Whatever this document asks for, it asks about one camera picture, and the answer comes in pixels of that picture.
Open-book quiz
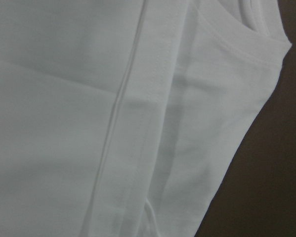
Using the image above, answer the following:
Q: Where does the white long-sleeve printed shirt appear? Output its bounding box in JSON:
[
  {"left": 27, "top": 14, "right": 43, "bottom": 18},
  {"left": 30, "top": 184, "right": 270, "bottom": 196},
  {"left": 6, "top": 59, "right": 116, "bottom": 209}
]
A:
[{"left": 0, "top": 0, "right": 291, "bottom": 237}]

